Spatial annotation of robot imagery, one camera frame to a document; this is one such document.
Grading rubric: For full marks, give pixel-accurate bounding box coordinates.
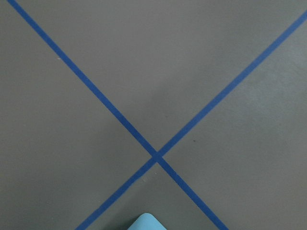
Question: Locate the light blue plastic bin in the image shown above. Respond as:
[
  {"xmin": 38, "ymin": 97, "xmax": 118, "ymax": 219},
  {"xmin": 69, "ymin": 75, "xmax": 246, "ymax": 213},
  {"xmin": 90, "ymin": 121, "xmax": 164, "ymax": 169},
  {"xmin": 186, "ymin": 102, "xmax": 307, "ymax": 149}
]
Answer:
[{"xmin": 128, "ymin": 213, "xmax": 166, "ymax": 230}]

